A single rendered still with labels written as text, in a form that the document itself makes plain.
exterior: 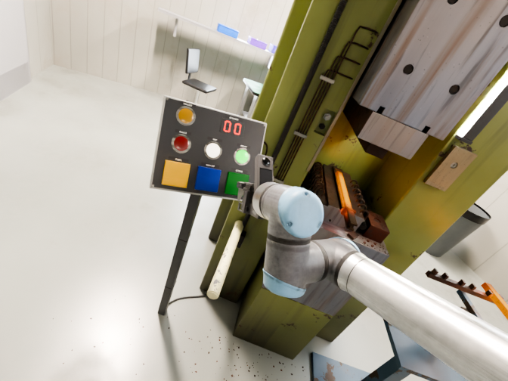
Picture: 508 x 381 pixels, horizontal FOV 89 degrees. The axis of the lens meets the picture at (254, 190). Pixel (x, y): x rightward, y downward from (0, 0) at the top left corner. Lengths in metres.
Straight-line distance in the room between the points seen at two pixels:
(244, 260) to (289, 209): 1.05
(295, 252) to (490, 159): 0.96
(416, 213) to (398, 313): 0.84
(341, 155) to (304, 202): 1.03
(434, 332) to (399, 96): 0.68
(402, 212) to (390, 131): 0.46
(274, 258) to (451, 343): 0.29
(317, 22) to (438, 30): 0.36
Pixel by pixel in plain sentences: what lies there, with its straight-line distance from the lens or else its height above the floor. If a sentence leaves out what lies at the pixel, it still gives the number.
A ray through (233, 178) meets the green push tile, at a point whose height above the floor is 1.03.
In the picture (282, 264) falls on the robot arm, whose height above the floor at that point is 1.11.
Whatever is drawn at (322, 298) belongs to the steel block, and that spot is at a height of 0.55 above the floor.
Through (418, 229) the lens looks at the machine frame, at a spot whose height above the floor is 0.98.
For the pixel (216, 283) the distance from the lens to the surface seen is 1.03.
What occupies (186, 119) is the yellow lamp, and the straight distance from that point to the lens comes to 0.84.
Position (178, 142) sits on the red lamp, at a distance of 0.83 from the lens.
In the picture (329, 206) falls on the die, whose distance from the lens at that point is 1.07.
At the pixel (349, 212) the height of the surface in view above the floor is 1.01.
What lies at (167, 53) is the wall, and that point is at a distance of 4.68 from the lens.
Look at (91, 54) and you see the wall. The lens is 4.86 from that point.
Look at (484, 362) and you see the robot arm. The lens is 0.50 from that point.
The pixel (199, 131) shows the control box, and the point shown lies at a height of 1.13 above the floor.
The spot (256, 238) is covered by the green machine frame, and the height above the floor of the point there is 0.57.
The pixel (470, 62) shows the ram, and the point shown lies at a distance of 1.01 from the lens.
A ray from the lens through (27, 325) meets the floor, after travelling 1.70.
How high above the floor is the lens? 1.45
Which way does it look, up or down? 31 degrees down
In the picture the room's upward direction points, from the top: 23 degrees clockwise
